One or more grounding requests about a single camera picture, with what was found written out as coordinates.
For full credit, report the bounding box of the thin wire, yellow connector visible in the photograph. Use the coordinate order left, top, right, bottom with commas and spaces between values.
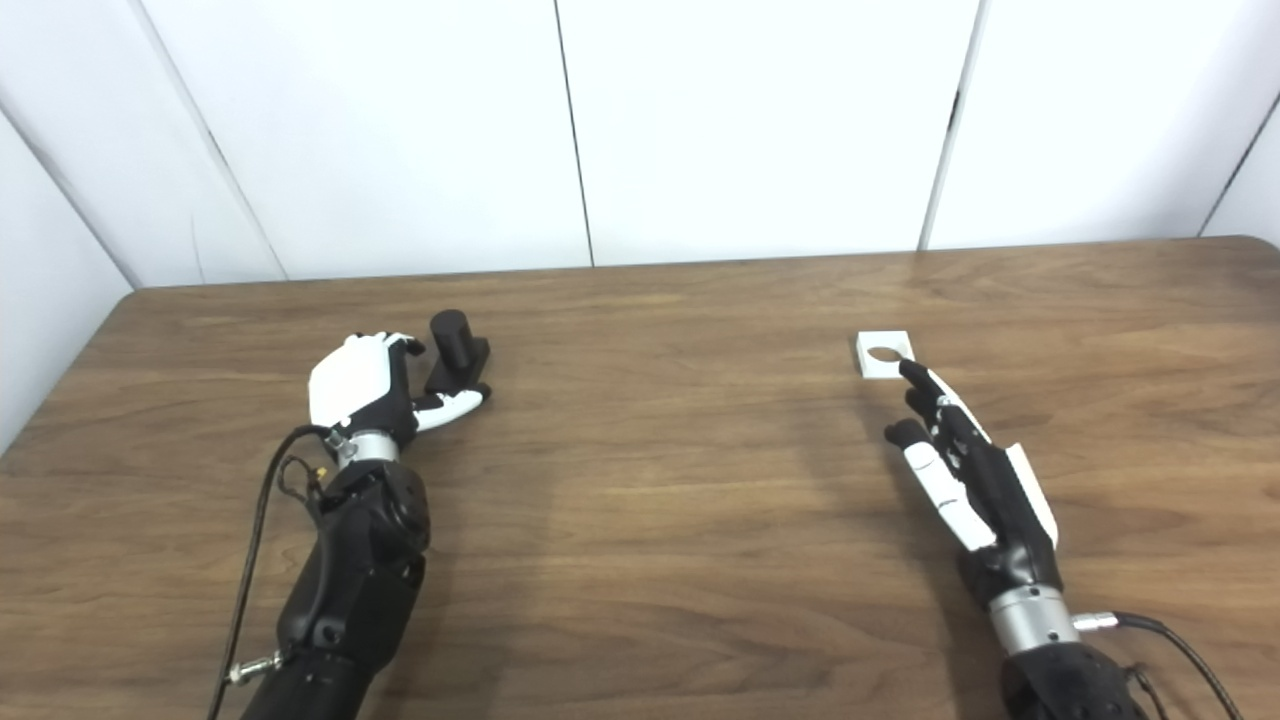
1125, 665, 1171, 720
277, 455, 331, 513

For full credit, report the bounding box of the thin right wire, yellow connector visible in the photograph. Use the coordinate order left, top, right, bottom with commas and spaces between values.
1125, 665, 1171, 720

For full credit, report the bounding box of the thick black right wrist cable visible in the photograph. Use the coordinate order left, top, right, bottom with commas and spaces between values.
1075, 610, 1246, 720

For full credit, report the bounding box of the thick black wrist cable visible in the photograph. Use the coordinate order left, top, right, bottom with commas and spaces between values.
1075, 610, 1246, 720
207, 425, 336, 720

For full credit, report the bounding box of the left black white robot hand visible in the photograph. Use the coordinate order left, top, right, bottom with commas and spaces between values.
308, 332, 493, 446

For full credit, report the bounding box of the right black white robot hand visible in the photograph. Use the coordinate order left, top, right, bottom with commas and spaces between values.
884, 360, 1063, 609

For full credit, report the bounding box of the black peg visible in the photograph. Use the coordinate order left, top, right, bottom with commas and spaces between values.
424, 310, 492, 396

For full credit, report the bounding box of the white square piece with hole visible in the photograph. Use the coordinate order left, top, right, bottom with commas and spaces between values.
857, 331, 916, 381

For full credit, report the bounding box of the thick black left wrist cable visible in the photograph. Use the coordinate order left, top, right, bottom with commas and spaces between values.
207, 425, 336, 720

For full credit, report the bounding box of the thin left wire, yellow connector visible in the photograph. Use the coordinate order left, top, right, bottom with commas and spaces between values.
277, 455, 331, 513

